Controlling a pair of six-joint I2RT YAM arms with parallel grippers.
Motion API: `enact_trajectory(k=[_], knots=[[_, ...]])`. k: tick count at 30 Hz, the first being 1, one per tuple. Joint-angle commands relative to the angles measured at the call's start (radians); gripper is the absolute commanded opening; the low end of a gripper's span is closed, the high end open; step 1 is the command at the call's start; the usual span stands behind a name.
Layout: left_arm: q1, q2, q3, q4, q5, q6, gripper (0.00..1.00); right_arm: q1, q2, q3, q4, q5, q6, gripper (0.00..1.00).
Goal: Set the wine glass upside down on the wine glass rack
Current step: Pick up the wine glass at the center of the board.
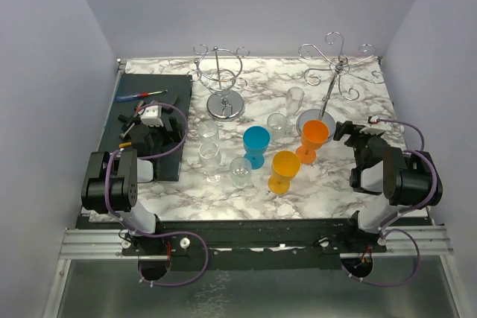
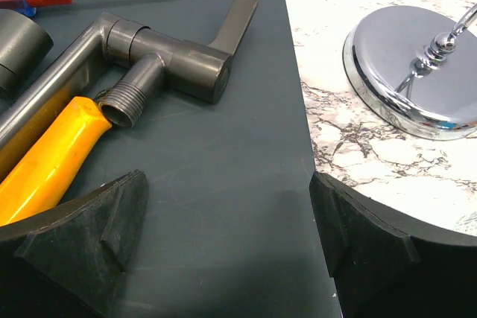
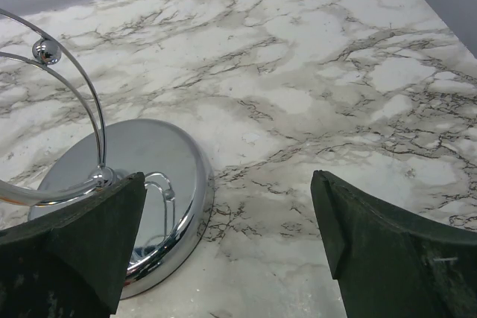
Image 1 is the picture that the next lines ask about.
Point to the blue plastic goblet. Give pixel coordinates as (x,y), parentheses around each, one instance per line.
(256,140)

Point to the clear stemmed wine glass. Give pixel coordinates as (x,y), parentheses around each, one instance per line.
(210,160)

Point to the black orange hammer tool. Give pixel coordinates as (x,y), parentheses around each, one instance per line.
(170,129)

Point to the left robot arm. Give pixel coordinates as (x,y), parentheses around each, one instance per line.
(110,187)

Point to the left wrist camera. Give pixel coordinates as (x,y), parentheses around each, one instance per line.
(152,116)

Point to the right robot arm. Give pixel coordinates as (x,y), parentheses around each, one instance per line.
(402,180)

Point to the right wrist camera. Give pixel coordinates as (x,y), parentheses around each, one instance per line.
(374,127)

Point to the yellow plastic goblet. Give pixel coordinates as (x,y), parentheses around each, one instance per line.
(285,166)

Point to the round chrome glass rack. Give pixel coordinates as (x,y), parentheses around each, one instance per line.
(218,70)

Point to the aluminium rail frame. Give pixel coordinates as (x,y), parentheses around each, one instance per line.
(98,241)

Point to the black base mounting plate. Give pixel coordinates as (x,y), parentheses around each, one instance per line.
(255,245)

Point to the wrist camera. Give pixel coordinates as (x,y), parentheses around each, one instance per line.
(152,116)
(374,127)

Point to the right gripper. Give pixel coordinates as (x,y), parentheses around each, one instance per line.
(342,129)

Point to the dark tool mat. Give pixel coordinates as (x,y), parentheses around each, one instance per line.
(178,98)

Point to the scrolled chrome glass rack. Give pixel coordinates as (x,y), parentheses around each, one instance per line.
(337,68)

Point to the small clear wine glass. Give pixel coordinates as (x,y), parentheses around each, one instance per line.
(240,172)

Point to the orange plastic goblet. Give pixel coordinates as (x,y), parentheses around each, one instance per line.
(314,135)

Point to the clear ribbed wine glass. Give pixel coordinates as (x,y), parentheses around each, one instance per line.
(208,132)

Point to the blue handled screwdriver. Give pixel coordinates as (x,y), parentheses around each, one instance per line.
(137,96)

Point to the tall clear flute glass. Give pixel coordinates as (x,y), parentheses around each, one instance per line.
(293,102)

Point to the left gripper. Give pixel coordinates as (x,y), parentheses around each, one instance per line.
(167,140)

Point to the short ribbed clear glass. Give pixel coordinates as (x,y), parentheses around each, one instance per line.
(276,124)

